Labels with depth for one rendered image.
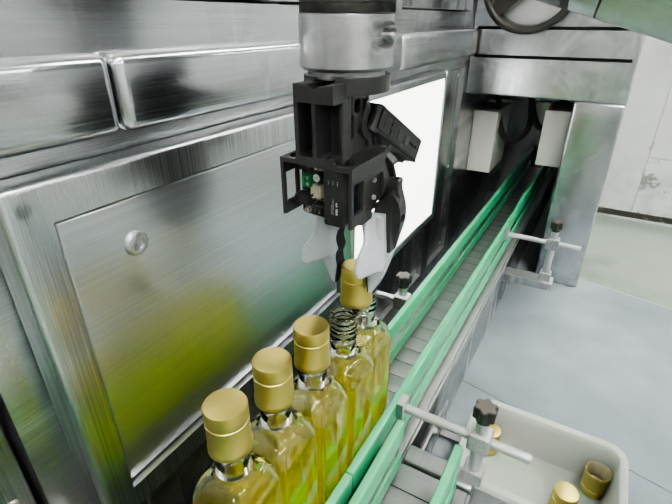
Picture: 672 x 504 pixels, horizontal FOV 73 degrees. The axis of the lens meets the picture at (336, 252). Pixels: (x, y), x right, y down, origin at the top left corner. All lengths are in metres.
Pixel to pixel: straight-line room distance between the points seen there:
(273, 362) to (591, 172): 1.06
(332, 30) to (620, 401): 0.91
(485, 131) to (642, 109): 2.69
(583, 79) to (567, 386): 0.70
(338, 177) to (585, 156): 1.00
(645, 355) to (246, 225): 0.97
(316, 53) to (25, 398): 0.35
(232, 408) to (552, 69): 1.11
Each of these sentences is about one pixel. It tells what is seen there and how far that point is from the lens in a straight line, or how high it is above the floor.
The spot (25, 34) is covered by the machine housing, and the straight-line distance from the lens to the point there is 0.39.
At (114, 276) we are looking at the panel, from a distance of 0.42.
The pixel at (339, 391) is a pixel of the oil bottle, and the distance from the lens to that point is 0.48.
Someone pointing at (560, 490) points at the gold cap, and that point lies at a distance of 0.81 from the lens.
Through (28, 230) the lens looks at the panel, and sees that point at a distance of 0.37.
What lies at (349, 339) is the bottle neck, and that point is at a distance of 0.49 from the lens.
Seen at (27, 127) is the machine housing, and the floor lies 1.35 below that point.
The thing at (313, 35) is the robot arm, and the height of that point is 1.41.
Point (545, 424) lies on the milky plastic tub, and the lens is 0.85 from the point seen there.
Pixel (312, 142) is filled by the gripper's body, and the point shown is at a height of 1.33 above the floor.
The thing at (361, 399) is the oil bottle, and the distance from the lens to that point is 0.53.
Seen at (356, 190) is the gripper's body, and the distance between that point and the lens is 0.38.
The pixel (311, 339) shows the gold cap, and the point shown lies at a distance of 0.42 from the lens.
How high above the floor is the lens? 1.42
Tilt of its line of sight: 27 degrees down
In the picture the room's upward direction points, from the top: straight up
